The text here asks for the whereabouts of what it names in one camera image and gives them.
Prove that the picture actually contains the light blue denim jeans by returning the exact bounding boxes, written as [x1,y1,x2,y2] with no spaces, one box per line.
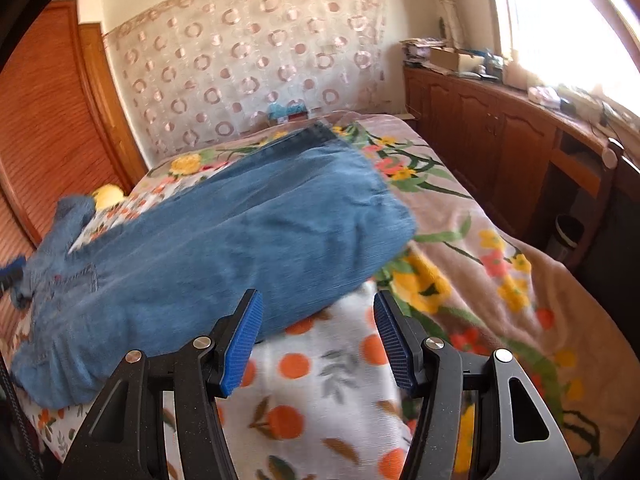
[11,124,416,410]

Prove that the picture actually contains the open cardboard box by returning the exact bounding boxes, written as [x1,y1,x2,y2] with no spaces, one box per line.
[428,48,484,72]

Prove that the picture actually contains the dark blue folded jeans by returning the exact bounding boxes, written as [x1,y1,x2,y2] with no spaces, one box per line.
[12,194,98,311]

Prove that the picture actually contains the circle pattern sheer curtain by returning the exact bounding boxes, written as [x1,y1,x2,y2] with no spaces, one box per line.
[104,0,385,164]

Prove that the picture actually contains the wooden sideboard cabinet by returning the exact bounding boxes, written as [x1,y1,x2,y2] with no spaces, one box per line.
[404,67,615,248]

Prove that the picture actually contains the window with wooden frame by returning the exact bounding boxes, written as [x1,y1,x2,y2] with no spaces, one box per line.
[494,0,639,114]

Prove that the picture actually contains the yellow plush toy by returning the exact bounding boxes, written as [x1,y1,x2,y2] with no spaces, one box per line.
[91,184,126,211]

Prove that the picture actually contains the wooden chair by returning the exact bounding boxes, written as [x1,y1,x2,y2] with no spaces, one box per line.
[566,138,639,288]

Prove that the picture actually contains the black trash bin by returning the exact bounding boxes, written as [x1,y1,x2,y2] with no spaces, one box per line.
[546,214,585,262]

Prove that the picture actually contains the wooden louvered wardrobe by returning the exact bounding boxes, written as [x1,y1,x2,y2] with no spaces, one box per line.
[1,0,146,262]

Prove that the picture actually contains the pink floral blanket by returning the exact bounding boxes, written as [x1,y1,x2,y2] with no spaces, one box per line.
[146,112,637,466]

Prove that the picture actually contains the orange print bed sheet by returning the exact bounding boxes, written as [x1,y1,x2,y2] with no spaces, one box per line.
[14,159,417,480]

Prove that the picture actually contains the cardboard box with blue items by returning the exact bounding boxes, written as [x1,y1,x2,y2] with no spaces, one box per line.
[267,100,309,125]

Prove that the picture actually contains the stack of papers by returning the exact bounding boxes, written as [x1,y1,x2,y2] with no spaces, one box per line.
[399,37,446,64]

